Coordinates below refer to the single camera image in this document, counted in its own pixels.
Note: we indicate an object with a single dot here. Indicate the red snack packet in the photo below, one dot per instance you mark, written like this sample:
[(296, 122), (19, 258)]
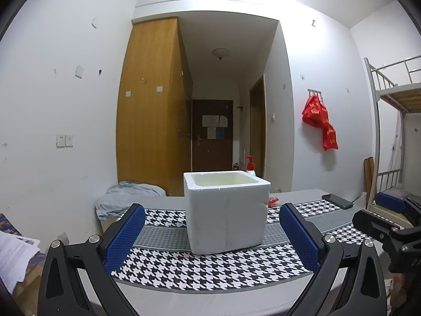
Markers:
[(273, 202)]

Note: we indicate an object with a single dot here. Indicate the red plastic bag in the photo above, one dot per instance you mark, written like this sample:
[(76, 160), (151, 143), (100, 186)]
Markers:
[(330, 138), (314, 112)]

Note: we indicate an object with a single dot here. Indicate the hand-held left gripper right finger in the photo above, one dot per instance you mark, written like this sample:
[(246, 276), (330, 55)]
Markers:
[(299, 237)]

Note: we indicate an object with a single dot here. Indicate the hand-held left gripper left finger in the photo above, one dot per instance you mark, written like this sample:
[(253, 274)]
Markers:
[(126, 235)]

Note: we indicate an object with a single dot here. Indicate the large white paper notice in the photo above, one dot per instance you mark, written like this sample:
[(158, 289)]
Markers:
[(210, 121)]

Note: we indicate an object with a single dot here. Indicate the person's right hand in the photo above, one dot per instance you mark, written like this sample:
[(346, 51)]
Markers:
[(398, 289)]

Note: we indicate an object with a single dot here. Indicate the light blue crumpled cloth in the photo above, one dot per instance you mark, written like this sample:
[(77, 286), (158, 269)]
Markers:
[(128, 197)]

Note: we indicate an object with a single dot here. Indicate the leaning wooden boards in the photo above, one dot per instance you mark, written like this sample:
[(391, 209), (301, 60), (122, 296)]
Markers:
[(368, 181)]

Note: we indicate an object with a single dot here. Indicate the grey metal bunk bed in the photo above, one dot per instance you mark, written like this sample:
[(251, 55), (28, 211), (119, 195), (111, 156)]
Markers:
[(404, 97)]

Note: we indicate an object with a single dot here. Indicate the white blank wall plate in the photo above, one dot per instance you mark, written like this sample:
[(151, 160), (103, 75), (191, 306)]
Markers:
[(79, 71)]

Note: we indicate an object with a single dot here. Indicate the wooden wardrobe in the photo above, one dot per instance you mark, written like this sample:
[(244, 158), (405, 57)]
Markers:
[(148, 112)]

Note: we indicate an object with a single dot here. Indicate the papers on cardboard box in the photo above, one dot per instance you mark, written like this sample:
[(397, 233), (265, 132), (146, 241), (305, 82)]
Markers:
[(8, 222)]

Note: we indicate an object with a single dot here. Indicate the wooden side door frame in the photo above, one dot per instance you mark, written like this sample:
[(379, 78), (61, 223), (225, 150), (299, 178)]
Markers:
[(262, 128)]

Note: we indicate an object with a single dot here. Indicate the loose white paper sheets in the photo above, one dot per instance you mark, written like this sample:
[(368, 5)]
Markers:
[(14, 256)]

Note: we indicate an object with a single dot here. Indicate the round ceiling lamp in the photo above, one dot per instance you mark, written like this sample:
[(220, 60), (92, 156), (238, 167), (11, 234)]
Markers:
[(220, 52)]

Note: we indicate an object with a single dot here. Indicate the black smartphone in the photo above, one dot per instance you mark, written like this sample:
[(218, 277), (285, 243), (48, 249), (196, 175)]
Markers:
[(338, 201)]

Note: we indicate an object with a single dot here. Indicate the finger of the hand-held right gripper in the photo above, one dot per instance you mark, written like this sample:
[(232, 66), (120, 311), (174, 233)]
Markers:
[(370, 222), (391, 202)]

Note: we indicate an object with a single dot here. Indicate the white wall socket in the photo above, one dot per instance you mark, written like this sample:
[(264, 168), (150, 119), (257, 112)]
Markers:
[(61, 140)]

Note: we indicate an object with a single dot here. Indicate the white and blue notice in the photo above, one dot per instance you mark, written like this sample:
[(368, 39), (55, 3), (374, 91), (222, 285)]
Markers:
[(215, 133)]

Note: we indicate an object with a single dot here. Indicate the metal wall hook rack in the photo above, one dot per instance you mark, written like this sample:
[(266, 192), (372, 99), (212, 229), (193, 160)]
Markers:
[(314, 91)]

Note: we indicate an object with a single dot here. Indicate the black white houndstooth table mat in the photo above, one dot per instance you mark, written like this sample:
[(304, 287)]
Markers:
[(213, 270)]

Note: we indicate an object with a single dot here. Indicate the white foam box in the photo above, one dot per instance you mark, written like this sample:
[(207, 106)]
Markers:
[(227, 217)]

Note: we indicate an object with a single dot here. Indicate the small white paper notice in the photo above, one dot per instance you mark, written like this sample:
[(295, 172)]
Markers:
[(223, 121)]

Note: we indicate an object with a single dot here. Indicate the red pump white bottle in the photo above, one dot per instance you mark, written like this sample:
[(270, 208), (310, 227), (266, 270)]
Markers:
[(250, 168)]

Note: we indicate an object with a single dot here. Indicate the dark brown entrance door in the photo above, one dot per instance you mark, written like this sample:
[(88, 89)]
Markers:
[(212, 154)]

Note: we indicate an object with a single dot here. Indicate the white wall switch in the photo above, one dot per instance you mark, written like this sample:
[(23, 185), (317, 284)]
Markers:
[(69, 140)]

